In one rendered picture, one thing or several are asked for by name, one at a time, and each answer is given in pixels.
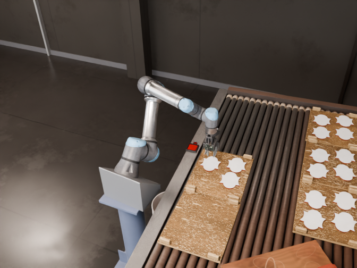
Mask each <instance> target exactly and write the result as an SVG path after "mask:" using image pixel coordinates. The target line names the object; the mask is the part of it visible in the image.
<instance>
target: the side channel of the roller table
mask: <svg viewBox="0 0 357 268"><path fill-rule="evenodd" d="M228 94H232V95H233V96H234V95H238V98H239V97H240V96H241V95H242V96H244V98H245V97H247V96H248V97H250V99H251V98H252V97H254V98H255V99H256V100H257V99H258V98H260V99H261V100H262V101H263V100H264V99H266V100H267V101H268V102H269V101H274V103H275V102H280V105H281V103H282V102H284V103H286V106H287V104H289V103H290V104H292V108H293V106H294V105H295V104H297V105H298V106H299V108H300V106H301V105H303V106H304V107H305V109H306V107H308V106H310V107H311V109H312V108H313V107H319V108H322V109H324V111H326V110H330V111H331V113H332V111H337V113H339V112H343V113H344V115H345V114H346V113H353V114H357V107H356V106H349V105H343V104H336V103H330V102H323V101H319V100H312V99H306V98H299V97H292V96H286V95H279V94H273V93H266V92H262V91H255V90H249V89H242V88H236V87H229V88H228V90H227V95H228Z"/></svg>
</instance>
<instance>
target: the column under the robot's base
mask: <svg viewBox="0 0 357 268"><path fill-rule="evenodd" d="M99 202H100V203H102V204H105V205H108V206H111V207H114V208H116V209H118V214H119V217H120V223H121V229H122V235H123V240H124V246H125V252H123V251H121V250H118V254H119V257H120V260H119V261H118V263H117V264H116V266H115V267H114V268H125V266H126V264H127V262H128V260H129V258H130V256H131V254H132V253H133V251H134V249H135V247H136V245H137V243H138V241H139V239H140V237H141V236H142V234H143V232H144V230H145V228H146V221H145V212H144V211H143V212H142V211H140V210H138V209H136V208H133V207H131V206H129V205H126V204H123V203H121V202H119V201H116V200H114V199H112V198H109V197H107V196H105V194H104V195H103V196H102V197H101V199H100V200H99Z"/></svg>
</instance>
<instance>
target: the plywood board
mask: <svg viewBox="0 0 357 268"><path fill-rule="evenodd" d="M330 263H331V261H330V260H329V258H328V257H327V255H326V254H325V253H324V251H323V250H322V248H321V247H320V246H319V244H318V243H317V241H316V240H313V241H309V242H305V243H302V244H298V245H294V246H291V247H287V248H283V249H279V250H275V251H272V252H268V253H265V254H261V255H257V256H253V257H249V258H245V259H242V260H239V261H235V262H231V263H227V264H223V265H221V268H318V267H320V266H324V265H327V264H330Z"/></svg>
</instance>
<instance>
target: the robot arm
mask: <svg viewBox="0 0 357 268"><path fill-rule="evenodd" d="M137 86H138V89H139V91H140V92H142V93H143V94H144V100H145V101H146V109H145V114H144V124H143V133H142V138H141V139H140V138H134V137H129V138H128V139H127V142H126V145H125V148H124V151H123V154H122V157H121V160H120V161H119V162H118V164H117V165H116V167H115V169H114V171H115V172H117V173H119V174H122V175H125V176H127V177H132V178H138V175H139V163H140V161H145V162H153V161H155V160H156V159H157V158H158V156H159V149H158V147H157V141H156V139H155V137H156V127H157V118H158V108H159V103H160V102H162V100H163V101H165V102H167V103H169V104H171V105H173V106H175V107H177V108H178V109H180V110H182V111H183V112H185V113H187V114H189V115H191V116H192V117H195V118H197V119H199V120H201V121H204V122H205V134H206V138H205V140H204V142H203V145H204V146H203V149H204V148H205V154H207V156H208V155H209V151H212V152H213V157H215V156H216V153H217V151H218V149H219V142H218V139H217V138H215V136H217V135H218V134H219V133H220V131H219V130H218V128H217V127H218V110H217V109H216V108H212V107H210V108H207V109H206V108H203V107H201V106H199V105H198V104H196V103H194V102H193V101H191V100H190V99H187V98H185V97H183V96H181V95H179V94H177V93H175V92H173V91H171V90H169V89H167V88H165V87H164V85H163V84H162V83H160V82H159V81H157V80H155V79H153V78H151V77H149V76H144V77H141V78H140V79H139V81H138V85H137Z"/></svg>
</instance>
